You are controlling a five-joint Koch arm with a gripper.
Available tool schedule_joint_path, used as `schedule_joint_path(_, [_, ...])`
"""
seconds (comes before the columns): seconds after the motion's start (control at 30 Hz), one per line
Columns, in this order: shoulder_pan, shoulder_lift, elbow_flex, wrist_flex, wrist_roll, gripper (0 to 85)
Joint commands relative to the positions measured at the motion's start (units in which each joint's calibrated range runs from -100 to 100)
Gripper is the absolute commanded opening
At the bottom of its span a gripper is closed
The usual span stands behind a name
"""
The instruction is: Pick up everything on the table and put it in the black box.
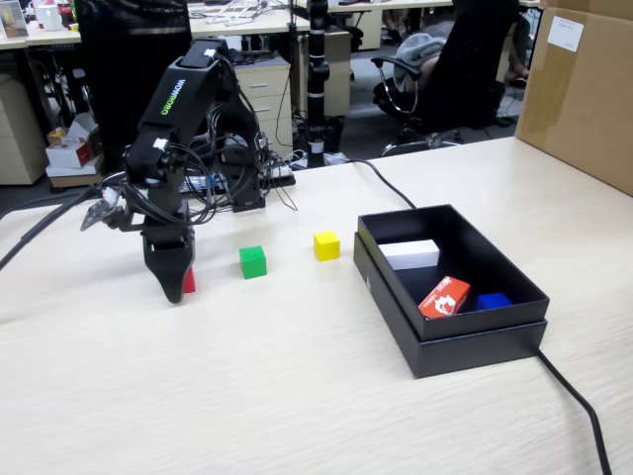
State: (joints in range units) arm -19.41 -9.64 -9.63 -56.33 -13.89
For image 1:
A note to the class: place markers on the cola bottle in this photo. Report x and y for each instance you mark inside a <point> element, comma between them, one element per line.
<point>65,14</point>

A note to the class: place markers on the grey cloth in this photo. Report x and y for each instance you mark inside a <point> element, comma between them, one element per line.
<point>420,49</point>

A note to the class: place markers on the robot controller circuit board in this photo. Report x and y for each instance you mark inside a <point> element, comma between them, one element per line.
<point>203,184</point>

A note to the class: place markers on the yellow wooden cube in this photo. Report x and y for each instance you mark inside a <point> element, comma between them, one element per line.
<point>326,246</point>

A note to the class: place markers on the black cardboard box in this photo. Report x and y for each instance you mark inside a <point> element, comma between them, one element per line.
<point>470,341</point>

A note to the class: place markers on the beige pedestal cabinet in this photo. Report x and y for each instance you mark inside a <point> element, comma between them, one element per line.
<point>341,74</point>

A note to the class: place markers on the red wooden cube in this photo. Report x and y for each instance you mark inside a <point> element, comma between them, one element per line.
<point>190,281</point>

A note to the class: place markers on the blue wooden cube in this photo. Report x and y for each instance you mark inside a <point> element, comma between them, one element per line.
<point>493,302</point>

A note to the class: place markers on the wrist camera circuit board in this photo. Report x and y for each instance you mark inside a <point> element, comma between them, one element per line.
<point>99,214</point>

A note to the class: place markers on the small picture frame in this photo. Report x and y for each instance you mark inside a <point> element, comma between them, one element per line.
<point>14,20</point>

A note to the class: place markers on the white rectangular block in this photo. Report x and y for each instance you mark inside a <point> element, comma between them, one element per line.
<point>410,253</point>

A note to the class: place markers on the orange printed carton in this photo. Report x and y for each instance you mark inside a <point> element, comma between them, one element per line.
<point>445,297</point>

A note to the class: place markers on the large brown cardboard box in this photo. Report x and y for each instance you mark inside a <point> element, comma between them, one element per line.
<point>578,99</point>

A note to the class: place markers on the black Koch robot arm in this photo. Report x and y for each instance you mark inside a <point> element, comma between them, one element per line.
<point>173,94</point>

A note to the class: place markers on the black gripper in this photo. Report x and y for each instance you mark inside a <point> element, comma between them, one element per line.
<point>163,222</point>

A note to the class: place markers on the black jointed pole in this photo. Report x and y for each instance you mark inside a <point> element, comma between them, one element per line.
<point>316,74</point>

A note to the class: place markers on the white drawer pedestal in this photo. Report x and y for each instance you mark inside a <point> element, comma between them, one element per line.
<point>269,114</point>

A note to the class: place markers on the white red small carton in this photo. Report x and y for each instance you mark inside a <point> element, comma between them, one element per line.
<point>69,154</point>

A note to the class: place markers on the beige filing cabinet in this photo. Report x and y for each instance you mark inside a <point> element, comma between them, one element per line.
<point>20,133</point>

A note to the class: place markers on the green wooden cube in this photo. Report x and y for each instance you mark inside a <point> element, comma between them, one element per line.
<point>253,264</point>

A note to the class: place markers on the light wooden office desk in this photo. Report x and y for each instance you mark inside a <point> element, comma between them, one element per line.
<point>49,38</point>

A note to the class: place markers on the black mesh office chair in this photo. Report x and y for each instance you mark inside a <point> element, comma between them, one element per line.
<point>465,74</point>

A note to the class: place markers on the black highback office chair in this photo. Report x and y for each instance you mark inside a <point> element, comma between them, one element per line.
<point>128,64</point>

